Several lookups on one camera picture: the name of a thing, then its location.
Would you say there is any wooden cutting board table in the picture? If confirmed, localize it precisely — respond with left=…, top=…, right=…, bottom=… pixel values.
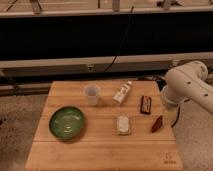
left=25, top=80, right=183, bottom=171

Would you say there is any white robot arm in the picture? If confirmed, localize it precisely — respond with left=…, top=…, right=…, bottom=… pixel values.
left=160, top=61, right=213, bottom=126

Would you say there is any dark chocolate bar wrapper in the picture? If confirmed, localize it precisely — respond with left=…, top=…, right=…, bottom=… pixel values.
left=140, top=96, right=152, bottom=114

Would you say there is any brown oblong object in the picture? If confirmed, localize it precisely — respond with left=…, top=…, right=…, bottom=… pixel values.
left=151, top=116, right=163, bottom=133

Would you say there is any translucent yellowish gripper finger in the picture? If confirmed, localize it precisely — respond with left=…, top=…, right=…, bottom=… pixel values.
left=163, top=109, right=177, bottom=125

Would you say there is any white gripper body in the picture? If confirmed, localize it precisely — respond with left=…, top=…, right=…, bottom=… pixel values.
left=160, top=86, right=180, bottom=109

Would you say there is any black hanging cable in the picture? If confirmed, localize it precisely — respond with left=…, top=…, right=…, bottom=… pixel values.
left=101, top=4, right=136, bottom=74

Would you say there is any green ceramic bowl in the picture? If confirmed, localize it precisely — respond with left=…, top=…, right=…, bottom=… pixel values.
left=49, top=106, right=86, bottom=140

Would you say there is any translucent plastic cup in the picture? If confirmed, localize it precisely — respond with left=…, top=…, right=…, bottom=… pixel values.
left=84, top=84, right=101, bottom=106

